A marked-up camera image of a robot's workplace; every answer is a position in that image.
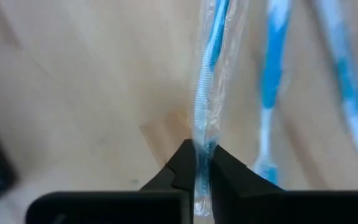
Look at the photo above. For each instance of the blue white toothbrush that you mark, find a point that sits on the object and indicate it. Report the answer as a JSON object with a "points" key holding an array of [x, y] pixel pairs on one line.
{"points": [[205, 90], [270, 77], [346, 77]]}

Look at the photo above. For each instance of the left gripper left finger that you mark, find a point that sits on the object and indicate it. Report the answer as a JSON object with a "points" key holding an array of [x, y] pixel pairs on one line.
{"points": [[154, 205]]}

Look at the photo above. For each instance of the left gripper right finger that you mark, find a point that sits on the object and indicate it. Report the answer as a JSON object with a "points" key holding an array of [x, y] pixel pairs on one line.
{"points": [[259, 205]]}

